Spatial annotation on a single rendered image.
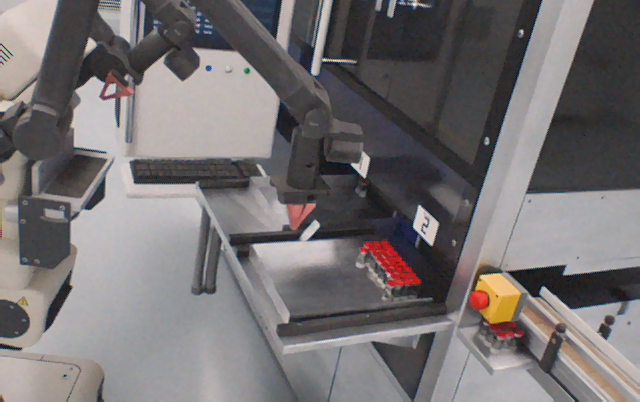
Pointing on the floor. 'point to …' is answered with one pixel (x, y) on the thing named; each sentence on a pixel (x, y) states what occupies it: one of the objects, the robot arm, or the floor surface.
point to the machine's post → (510, 169)
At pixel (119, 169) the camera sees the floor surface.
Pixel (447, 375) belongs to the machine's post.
